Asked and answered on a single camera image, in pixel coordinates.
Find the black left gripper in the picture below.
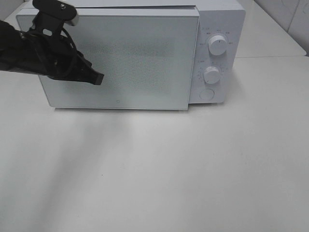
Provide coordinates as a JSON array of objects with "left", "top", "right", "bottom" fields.
[{"left": 16, "top": 12, "right": 104, "bottom": 86}]

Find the white microwave door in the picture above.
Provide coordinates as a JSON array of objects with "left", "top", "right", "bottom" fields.
[{"left": 15, "top": 9, "right": 200, "bottom": 111}]

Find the white timer knob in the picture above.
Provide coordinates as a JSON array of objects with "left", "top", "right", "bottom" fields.
[{"left": 203, "top": 66, "right": 221, "bottom": 85}]

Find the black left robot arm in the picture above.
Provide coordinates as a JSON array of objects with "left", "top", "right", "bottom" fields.
[{"left": 0, "top": 10, "right": 104, "bottom": 85}]

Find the white microwave oven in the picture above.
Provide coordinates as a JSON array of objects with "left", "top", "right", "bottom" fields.
[{"left": 15, "top": 0, "right": 247, "bottom": 112}]

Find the upper white power knob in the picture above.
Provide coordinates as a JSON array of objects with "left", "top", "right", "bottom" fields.
[{"left": 208, "top": 35, "right": 227, "bottom": 56}]

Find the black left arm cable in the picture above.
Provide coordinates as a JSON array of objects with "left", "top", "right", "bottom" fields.
[{"left": 28, "top": 26, "right": 80, "bottom": 78}]

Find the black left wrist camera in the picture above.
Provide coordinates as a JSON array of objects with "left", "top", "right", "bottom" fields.
[{"left": 32, "top": 0, "right": 79, "bottom": 26}]

